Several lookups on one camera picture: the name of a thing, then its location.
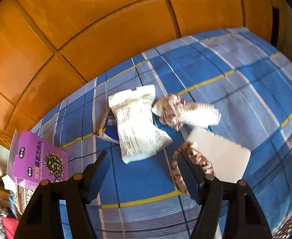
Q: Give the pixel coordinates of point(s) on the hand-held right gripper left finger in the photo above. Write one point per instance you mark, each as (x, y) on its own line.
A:
(98, 176)

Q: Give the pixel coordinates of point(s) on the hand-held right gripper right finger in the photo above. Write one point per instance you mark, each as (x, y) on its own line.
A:
(190, 176)

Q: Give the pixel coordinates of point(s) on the leopard print scrunchie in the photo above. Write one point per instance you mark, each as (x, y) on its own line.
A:
(200, 159)

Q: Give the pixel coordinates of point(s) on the white cloth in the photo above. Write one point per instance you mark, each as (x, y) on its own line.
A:
(223, 154)

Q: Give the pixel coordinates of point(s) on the blue snack packet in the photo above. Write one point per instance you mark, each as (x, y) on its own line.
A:
(111, 132)

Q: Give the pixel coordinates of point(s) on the brown scrunchie with white sock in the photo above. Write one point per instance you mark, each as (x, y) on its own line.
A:
(200, 114)

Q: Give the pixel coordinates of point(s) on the white printed packet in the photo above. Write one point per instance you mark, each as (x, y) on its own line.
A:
(136, 124)

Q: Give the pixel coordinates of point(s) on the purple carton box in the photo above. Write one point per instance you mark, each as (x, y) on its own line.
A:
(36, 154)

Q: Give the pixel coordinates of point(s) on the ornate silver tissue box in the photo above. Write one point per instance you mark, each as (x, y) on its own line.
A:
(26, 199)

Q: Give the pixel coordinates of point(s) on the wooden wardrobe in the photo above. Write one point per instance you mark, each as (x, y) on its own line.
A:
(86, 29)

